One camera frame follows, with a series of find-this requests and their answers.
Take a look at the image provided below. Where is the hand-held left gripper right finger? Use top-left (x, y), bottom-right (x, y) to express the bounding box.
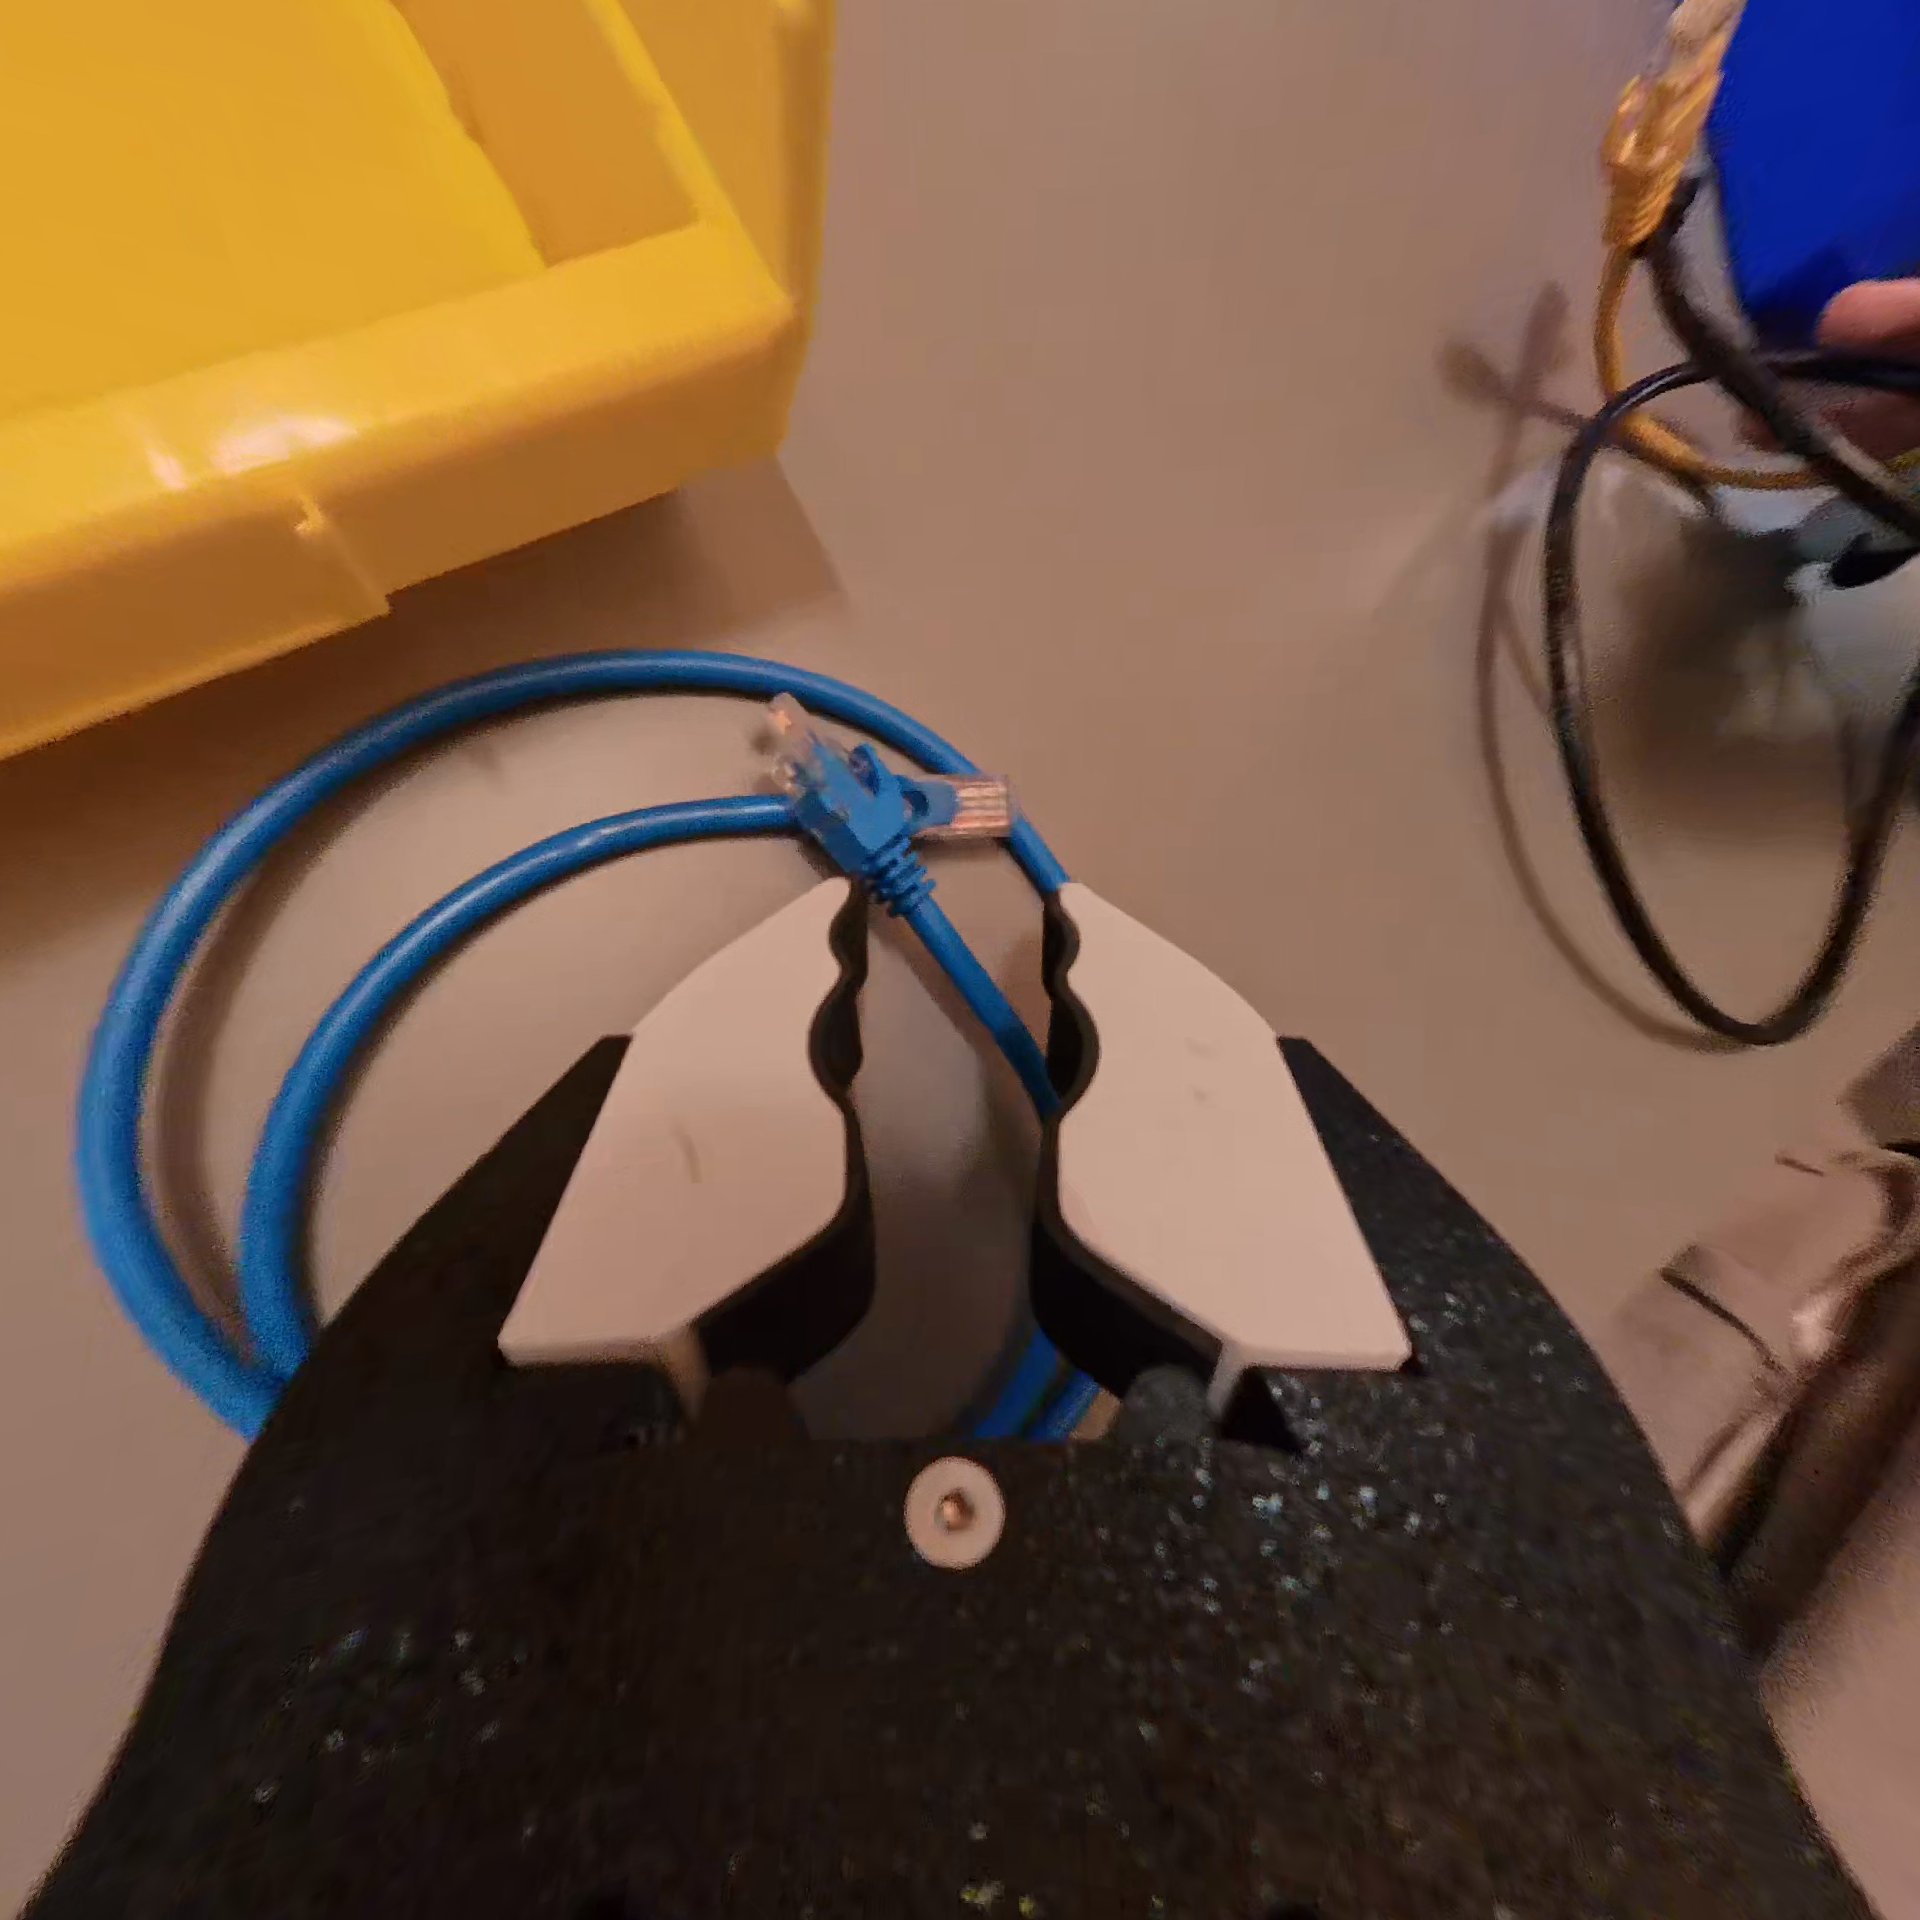
top-left (1032, 881), bottom-right (1416, 1419)

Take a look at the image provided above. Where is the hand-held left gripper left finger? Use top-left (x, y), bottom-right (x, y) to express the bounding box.
top-left (498, 879), bottom-right (878, 1403)

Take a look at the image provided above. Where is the thin black cable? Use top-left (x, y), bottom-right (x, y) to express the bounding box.
top-left (1543, 351), bottom-right (1920, 1052)

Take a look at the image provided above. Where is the yellow network cable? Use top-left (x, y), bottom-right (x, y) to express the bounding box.
top-left (1592, 0), bottom-right (1870, 496)

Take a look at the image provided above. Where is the blue network cable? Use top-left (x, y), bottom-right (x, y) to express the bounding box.
top-left (75, 646), bottom-right (1105, 1444)

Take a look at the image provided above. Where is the person's right hand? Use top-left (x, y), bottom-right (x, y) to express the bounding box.
top-left (1812, 277), bottom-right (1920, 365)

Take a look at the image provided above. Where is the blue plastic bin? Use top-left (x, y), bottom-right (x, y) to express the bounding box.
top-left (1704, 0), bottom-right (1920, 353)

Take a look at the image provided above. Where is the beige cloth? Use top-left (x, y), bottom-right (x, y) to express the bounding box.
top-left (1612, 1020), bottom-right (1920, 1653)

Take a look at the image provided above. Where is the yellow plastic bin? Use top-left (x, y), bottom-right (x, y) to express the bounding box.
top-left (0, 0), bottom-right (838, 761)

